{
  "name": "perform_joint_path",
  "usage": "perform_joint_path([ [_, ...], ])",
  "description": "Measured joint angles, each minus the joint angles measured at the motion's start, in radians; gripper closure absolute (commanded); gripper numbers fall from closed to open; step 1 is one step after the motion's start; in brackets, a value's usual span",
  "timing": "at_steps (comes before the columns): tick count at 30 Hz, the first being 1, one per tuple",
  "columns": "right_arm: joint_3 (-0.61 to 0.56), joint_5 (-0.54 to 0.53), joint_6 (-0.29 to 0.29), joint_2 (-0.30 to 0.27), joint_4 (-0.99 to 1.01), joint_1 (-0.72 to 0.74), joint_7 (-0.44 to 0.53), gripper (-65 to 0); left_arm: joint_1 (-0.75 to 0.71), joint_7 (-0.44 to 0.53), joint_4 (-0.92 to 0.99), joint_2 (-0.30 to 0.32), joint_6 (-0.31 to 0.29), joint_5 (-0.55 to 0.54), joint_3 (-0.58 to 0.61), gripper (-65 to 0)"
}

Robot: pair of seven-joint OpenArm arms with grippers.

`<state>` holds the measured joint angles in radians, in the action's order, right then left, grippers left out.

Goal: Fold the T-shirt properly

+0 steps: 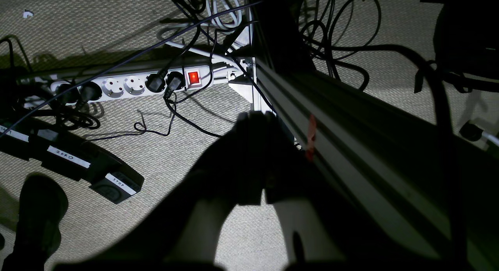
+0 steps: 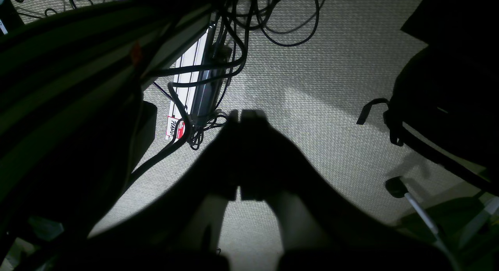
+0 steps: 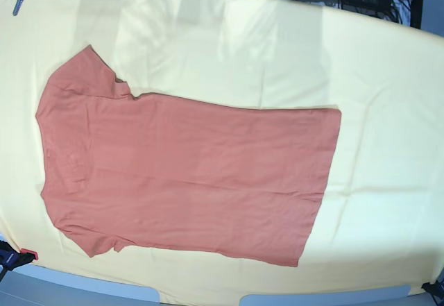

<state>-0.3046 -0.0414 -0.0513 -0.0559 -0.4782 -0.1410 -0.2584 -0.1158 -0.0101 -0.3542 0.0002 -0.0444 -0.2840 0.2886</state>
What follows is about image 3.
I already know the pale yellow table cloth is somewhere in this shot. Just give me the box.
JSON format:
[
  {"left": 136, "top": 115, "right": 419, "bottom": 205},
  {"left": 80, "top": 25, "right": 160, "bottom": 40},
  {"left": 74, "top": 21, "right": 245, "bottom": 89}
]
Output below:
[{"left": 1, "top": 0, "right": 443, "bottom": 305}]

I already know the black clamp at right corner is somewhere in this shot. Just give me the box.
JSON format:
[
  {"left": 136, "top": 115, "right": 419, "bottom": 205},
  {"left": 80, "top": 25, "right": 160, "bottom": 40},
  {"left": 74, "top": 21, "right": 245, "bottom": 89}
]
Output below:
[{"left": 421, "top": 281, "right": 444, "bottom": 306}]

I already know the terracotta orange T-shirt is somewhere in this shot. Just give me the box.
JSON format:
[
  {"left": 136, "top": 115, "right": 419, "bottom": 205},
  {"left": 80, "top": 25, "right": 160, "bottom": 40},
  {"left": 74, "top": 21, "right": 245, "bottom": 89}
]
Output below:
[{"left": 36, "top": 47, "right": 341, "bottom": 267}]

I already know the black upright panel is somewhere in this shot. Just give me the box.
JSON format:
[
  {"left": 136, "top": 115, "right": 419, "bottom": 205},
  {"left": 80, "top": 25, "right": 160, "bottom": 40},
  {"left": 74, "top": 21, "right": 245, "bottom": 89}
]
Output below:
[{"left": 410, "top": 0, "right": 423, "bottom": 29}]

